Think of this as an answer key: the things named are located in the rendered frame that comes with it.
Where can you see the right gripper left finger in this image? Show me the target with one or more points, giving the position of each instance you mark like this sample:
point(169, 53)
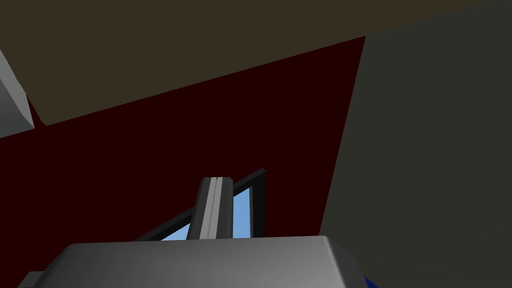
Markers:
point(202, 216)

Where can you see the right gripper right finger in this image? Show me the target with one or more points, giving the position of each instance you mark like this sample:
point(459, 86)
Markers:
point(223, 212)

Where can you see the black framed window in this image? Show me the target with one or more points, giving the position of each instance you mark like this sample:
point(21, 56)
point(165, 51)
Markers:
point(242, 216)

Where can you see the grey angular block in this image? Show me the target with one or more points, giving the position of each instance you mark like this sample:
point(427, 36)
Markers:
point(11, 108)

